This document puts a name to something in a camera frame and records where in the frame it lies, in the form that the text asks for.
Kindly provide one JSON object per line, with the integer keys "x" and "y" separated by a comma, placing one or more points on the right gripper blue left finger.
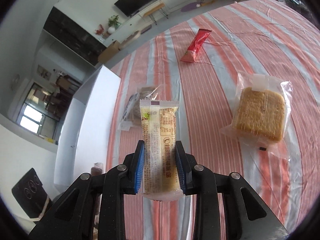
{"x": 72, "y": 215}

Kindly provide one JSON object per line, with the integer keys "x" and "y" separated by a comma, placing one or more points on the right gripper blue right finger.
{"x": 247, "y": 216}

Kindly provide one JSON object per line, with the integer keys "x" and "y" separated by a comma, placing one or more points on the beige long cake packet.
{"x": 160, "y": 178}

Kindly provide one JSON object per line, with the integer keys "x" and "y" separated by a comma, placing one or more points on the white foam box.
{"x": 86, "y": 129}

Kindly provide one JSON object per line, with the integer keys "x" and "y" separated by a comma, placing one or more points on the clear bag yellow cake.
{"x": 261, "y": 112}

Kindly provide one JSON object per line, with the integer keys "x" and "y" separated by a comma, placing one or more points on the clear bag brown biscuits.
{"x": 131, "y": 114}

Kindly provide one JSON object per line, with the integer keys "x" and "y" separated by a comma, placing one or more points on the striped orange grey tablecloth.
{"x": 257, "y": 36}

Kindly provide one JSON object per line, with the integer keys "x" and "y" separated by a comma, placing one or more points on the red snack packet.
{"x": 193, "y": 49}

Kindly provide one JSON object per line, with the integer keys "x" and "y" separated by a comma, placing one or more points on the red flowers in vase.
{"x": 100, "y": 30}

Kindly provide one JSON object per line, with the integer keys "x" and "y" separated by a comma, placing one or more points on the plant in white vase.
{"x": 113, "y": 24}

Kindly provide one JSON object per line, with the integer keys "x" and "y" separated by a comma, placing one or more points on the white tv cabinet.
{"x": 136, "y": 22}

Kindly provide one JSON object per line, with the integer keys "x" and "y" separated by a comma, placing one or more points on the small wooden bench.
{"x": 150, "y": 13}

